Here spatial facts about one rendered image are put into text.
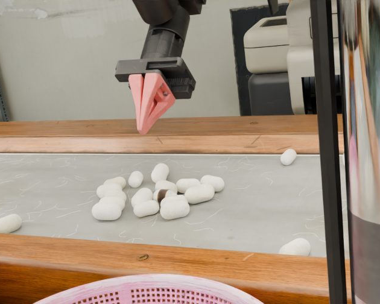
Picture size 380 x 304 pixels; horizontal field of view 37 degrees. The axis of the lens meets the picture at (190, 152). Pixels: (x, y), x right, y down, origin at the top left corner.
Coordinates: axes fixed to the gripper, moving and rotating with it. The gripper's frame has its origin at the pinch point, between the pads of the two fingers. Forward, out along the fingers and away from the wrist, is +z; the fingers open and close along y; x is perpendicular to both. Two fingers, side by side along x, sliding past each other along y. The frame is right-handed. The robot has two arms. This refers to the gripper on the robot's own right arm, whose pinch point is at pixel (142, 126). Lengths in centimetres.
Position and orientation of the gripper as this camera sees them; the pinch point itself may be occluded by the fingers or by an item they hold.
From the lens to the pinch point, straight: 77.0
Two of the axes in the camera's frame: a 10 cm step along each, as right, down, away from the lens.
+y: 9.2, 0.1, -3.8
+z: -1.9, 8.9, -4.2
